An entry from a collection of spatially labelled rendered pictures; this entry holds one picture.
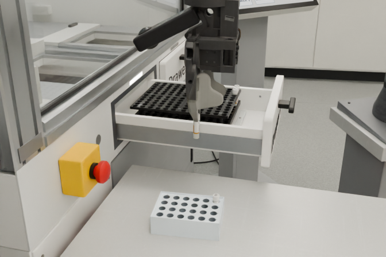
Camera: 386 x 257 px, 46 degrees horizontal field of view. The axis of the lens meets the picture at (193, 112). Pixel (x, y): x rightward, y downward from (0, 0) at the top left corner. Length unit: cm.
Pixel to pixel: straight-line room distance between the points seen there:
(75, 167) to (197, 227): 23
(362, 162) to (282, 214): 54
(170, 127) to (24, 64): 37
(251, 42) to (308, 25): 205
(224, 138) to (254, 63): 110
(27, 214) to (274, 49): 343
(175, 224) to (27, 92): 34
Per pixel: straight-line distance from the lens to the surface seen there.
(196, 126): 79
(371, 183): 137
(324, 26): 400
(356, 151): 141
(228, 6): 71
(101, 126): 93
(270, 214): 90
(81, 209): 91
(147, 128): 97
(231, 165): 215
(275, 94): 101
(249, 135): 92
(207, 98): 75
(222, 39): 71
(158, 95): 107
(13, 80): 67
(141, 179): 100
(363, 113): 137
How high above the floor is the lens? 128
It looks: 23 degrees down
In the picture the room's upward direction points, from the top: straight up
